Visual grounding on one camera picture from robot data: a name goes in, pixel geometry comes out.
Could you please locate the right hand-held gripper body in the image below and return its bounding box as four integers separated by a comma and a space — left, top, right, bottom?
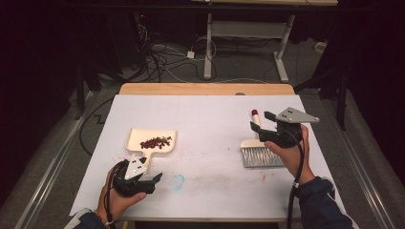
258, 107, 320, 150

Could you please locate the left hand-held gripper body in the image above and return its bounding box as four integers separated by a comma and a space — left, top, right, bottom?
109, 155, 157, 198

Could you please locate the cream plastic dustpan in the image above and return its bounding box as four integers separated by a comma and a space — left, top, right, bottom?
124, 127, 178, 169

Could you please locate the pile of dark red beans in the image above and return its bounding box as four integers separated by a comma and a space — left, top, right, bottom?
139, 135, 173, 151

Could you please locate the cream brush with red cap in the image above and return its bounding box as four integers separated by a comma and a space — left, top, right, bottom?
240, 109, 286, 169

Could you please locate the person's right hand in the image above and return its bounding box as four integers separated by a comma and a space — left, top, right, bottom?
264, 123, 316, 186

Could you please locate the person's left hand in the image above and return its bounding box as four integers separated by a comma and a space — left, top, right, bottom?
96, 167, 148, 224

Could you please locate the white table mat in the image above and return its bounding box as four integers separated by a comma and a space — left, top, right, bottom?
69, 94, 348, 221

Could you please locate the wooden table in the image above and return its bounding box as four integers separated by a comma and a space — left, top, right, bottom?
69, 82, 348, 223

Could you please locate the black metal stand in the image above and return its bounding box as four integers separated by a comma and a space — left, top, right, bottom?
293, 61, 351, 132
74, 61, 103, 121

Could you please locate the small white floor box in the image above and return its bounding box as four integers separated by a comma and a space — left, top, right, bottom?
313, 40, 329, 54

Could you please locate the left hand-held gripper cable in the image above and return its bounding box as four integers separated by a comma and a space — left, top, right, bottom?
102, 160, 126, 229

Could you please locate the hand-held gripper cable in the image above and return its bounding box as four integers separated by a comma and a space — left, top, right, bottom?
281, 127, 306, 229
102, 160, 126, 229

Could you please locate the right hand-held gripper cable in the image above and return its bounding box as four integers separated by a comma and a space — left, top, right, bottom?
281, 127, 306, 229

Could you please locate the black floor cable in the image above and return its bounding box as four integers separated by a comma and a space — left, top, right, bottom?
78, 95, 115, 156

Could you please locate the metal floor rail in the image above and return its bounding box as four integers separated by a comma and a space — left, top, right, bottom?
330, 94, 397, 229
12, 91, 96, 229

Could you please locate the white desk frame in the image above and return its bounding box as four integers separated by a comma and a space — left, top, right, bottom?
190, 0, 339, 84

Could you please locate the tangle of floor cables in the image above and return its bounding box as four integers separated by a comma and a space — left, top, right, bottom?
133, 12, 219, 84

